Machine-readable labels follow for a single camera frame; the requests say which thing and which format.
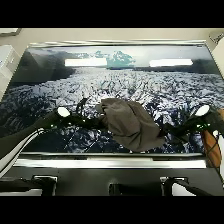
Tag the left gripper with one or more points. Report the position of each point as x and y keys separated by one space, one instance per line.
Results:
x=93 y=122

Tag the grey garment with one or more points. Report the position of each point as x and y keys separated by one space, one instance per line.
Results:
x=131 y=125

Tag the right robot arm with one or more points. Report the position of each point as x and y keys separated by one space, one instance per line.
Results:
x=195 y=124

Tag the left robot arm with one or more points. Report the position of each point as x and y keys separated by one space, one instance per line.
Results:
x=50 y=121

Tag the brown garment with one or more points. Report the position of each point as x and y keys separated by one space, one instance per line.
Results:
x=211 y=148

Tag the silver frame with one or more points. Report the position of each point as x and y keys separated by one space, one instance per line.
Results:
x=110 y=163

